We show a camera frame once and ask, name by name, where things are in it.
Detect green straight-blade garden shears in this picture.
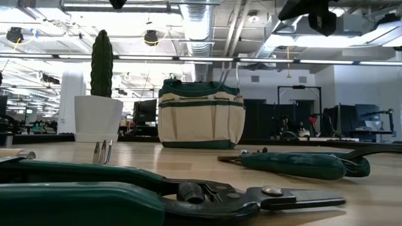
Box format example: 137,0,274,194
0,156,346,226

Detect silver ribbed ceiling duct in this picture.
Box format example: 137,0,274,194
180,0,217,57

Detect black partition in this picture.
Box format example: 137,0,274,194
243,99,315,141

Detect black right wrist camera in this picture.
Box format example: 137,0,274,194
307,9,338,37

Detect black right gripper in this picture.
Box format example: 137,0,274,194
278,0,340,21

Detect green pruning shears with strap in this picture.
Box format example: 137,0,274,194
216,143,402,181

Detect yellow hanging cord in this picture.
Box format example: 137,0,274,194
285,46,292,79

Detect dark background monitor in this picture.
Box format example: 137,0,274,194
322,105,356,136
355,103,381,129

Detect green cactus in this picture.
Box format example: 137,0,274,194
90,30,114,98

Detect black gantry frame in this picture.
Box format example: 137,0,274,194
277,84,323,139

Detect black background monitor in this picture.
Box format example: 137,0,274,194
133,99,157,124

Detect black aluminium table frame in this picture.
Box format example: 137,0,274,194
0,133,402,154

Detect black ceiling device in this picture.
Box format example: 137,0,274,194
5,26,25,44
143,30,160,47

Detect beige green gardening bag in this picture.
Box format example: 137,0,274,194
156,78,246,150

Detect white plant pot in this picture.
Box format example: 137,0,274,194
74,95,124,143

